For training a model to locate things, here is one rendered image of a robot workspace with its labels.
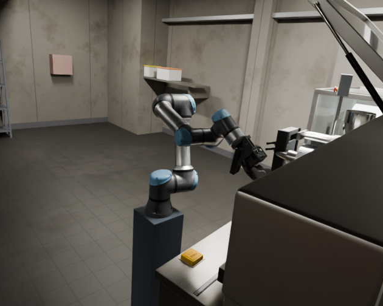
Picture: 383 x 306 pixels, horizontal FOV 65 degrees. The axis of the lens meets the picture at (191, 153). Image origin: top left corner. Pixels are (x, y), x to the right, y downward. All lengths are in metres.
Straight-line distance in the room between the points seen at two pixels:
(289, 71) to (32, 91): 5.09
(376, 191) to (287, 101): 4.62
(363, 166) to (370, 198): 0.07
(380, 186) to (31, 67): 7.00
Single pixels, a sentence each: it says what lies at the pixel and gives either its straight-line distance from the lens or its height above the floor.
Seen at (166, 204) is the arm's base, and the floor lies 0.97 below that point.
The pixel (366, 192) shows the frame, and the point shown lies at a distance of 0.22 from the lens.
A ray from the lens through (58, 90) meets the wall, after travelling 7.30.
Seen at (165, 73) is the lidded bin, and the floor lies 1.39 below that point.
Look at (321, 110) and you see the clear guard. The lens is 2.10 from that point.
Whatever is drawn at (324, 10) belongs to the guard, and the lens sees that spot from 0.89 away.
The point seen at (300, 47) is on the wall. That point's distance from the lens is 4.79.
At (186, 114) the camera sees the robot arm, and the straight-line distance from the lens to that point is 1.60.
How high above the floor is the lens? 1.73
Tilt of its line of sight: 18 degrees down
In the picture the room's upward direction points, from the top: 5 degrees clockwise
